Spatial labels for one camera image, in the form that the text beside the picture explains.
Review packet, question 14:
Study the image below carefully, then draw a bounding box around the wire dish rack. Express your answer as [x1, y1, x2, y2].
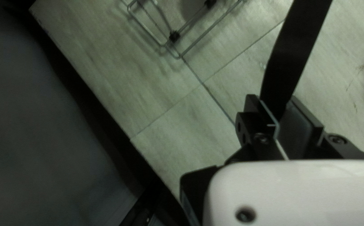
[127, 0, 246, 60]

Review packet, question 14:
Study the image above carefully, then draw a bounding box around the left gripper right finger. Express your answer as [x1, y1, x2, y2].
[277, 96, 364, 161]

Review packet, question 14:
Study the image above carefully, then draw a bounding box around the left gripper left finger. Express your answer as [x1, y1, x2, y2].
[180, 94, 288, 226]

